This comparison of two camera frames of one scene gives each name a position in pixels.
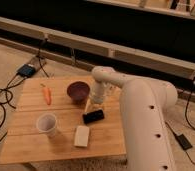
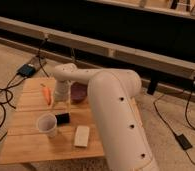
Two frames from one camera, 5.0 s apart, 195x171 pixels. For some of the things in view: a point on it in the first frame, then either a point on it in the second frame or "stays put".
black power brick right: x=184 y=142 stays put
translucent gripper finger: x=87 y=106 → x=53 y=106
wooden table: x=56 y=118 stays put
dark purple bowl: x=78 y=91 stays put
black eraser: x=93 y=116 → x=62 y=119
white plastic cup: x=46 y=123 stays put
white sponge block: x=81 y=136 stays put
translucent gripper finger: x=100 y=105 → x=68 y=107
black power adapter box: x=26 y=71 stays put
